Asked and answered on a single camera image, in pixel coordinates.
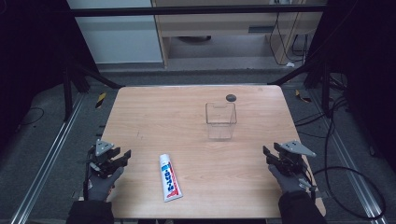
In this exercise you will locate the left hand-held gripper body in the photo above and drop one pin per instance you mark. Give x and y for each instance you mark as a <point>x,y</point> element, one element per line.
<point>104,147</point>

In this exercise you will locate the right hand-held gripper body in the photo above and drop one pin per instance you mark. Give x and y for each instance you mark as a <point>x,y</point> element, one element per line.
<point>292,155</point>

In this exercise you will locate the white toothpaste tube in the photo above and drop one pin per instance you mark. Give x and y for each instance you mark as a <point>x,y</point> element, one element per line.
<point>169,179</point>

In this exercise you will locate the clear plastic container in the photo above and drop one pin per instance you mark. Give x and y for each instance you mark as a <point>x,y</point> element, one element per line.
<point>221,121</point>

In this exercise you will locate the person's right hand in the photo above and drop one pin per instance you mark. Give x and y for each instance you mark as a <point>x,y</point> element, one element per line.
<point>291,183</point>

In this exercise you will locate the person's left hand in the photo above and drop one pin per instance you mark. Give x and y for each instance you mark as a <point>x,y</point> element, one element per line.
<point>99,186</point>

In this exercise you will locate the yellow black tape strip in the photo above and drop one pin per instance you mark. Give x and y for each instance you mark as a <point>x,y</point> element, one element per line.
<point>100,100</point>
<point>302,97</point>

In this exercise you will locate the dark round disc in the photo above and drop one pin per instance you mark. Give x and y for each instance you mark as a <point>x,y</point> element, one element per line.
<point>231,98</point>

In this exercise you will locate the black metal stand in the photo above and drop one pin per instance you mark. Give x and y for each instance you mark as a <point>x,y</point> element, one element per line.
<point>67,93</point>
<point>325,90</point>

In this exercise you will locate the white cabinet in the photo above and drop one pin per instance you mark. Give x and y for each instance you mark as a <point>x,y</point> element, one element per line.
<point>118,37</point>

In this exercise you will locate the dark curtain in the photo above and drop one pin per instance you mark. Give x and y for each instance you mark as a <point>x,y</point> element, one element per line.
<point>31,46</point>
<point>367,46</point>

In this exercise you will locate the light wooden desk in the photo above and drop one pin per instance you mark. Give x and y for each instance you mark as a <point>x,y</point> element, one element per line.
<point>218,25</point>

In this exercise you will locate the black horizontal bar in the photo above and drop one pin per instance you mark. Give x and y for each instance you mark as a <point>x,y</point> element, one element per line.
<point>186,11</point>

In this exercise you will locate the aluminium floor rail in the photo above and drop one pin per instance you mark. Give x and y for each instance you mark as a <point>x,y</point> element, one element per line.
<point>351,177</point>
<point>46,158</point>

